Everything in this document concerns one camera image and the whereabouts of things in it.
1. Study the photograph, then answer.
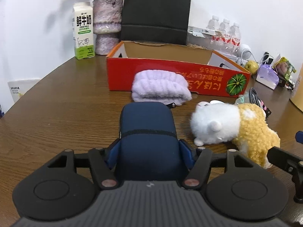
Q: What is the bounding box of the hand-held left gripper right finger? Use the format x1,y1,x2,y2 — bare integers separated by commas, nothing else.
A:
178,139,263,191

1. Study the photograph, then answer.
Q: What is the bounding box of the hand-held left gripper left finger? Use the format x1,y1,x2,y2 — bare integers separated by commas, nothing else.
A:
46,138,122,190

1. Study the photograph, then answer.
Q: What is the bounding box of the navy blue zip case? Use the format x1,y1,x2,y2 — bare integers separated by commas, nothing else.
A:
118,102,184,185

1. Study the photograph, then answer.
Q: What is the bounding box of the white yellow plush toy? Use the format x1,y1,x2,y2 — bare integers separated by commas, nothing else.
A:
190,100,281,169

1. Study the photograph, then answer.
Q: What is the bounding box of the purple towel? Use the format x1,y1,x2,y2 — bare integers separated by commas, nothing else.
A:
131,70,193,106

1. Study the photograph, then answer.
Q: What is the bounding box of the red cardboard box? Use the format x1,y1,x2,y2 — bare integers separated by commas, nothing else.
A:
106,41,252,98

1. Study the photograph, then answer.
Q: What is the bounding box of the small black box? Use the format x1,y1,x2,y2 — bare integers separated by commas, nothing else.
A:
277,76,294,88

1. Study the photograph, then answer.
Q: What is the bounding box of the purple tissue pack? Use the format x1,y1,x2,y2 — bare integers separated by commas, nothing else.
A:
256,53,282,90

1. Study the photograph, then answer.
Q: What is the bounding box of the colourful snack bag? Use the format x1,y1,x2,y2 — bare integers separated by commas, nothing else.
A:
276,57,297,81

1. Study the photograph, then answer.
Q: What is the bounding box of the yellow green fruit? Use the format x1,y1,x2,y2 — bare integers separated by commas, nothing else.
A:
244,60,259,75

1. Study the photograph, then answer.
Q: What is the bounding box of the white round device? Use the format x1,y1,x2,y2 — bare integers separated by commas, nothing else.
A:
238,44,252,63

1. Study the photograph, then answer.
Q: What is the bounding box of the white printed board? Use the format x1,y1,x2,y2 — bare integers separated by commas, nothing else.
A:
8,79,41,103

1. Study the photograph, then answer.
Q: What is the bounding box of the clear plastic container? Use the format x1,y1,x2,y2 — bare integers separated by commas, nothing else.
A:
187,34,212,50

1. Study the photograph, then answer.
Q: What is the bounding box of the white flat box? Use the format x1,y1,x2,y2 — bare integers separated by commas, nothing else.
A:
187,26,222,37

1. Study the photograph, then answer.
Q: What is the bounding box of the white green milk carton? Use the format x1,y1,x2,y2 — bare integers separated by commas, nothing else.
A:
72,2,95,60

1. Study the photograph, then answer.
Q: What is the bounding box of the fuzzy purple vase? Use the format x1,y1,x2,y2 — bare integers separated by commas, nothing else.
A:
92,0,123,55

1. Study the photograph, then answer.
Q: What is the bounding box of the black paper bag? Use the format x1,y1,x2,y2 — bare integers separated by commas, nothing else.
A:
120,0,193,46

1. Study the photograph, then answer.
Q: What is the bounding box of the coiled braided cable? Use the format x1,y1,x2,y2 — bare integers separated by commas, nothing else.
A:
246,87,271,123

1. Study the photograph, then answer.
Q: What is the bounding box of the white charging cable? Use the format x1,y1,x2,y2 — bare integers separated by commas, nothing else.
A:
251,52,275,65

